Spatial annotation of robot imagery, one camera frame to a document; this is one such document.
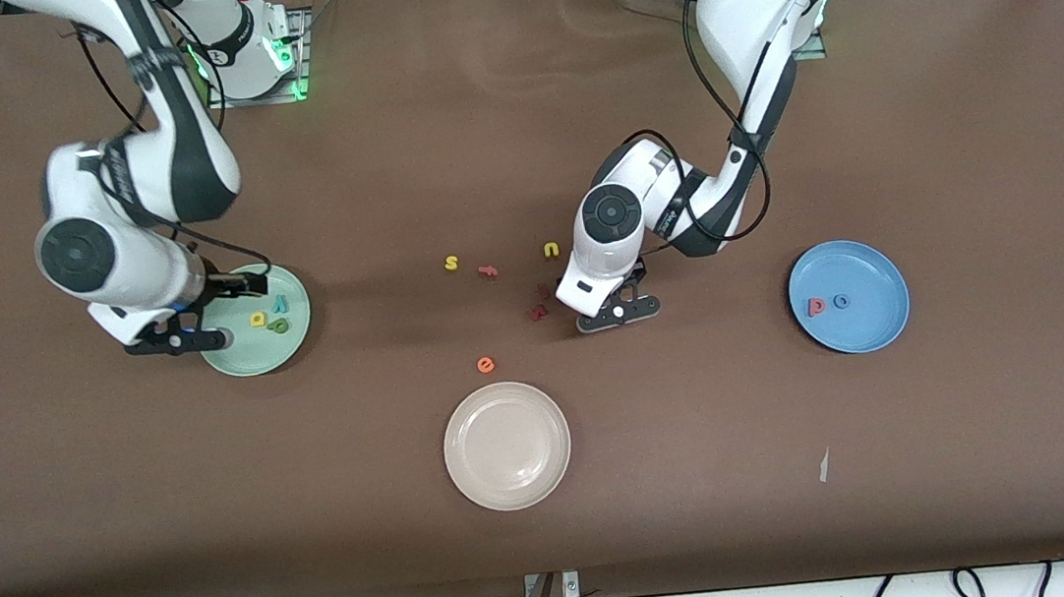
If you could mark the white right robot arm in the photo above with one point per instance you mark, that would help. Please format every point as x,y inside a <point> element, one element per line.
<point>134,182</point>

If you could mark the yellow foam letter s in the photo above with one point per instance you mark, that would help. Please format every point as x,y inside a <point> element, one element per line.
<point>451,262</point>

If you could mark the salmon foam letter f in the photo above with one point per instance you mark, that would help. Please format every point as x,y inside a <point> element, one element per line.
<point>488,270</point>

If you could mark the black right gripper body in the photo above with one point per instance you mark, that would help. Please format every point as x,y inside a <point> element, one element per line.
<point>220,288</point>

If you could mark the yellow foam letter d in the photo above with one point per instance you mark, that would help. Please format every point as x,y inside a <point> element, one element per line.
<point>258,319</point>

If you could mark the teal foam letter y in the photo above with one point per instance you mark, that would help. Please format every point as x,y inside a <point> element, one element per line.
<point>280,303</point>

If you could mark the green foam letter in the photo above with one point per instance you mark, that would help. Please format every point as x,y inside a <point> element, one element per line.
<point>278,325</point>

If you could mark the beige plate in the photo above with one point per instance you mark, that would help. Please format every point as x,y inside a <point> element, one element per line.
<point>507,446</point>

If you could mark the salmon foam letter p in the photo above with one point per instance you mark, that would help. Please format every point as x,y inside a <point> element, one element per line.
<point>817,306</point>

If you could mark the small grey paper scrap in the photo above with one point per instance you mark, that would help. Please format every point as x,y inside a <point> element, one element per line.
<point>824,468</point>

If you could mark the orange foam letter e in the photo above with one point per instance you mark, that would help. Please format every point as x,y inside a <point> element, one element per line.
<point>486,365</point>

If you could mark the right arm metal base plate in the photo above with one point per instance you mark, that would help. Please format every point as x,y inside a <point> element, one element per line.
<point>296,76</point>

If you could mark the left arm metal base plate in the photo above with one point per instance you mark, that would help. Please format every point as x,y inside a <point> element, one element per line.
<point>813,51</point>

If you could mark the grey metal table bracket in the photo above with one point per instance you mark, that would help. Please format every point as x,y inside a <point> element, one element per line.
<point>570,586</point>

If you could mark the yellow foam letter u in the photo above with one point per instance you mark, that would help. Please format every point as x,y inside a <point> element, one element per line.
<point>552,250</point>

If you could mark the wide dark red foam letter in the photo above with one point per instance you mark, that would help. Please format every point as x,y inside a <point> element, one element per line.
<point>537,313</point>

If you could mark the blue plate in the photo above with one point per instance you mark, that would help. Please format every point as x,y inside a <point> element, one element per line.
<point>861,279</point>

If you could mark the pale green plate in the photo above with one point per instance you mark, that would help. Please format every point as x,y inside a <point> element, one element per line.
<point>290,349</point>

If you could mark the blue foam letter o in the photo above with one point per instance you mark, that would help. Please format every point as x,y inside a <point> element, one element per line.
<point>843,301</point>

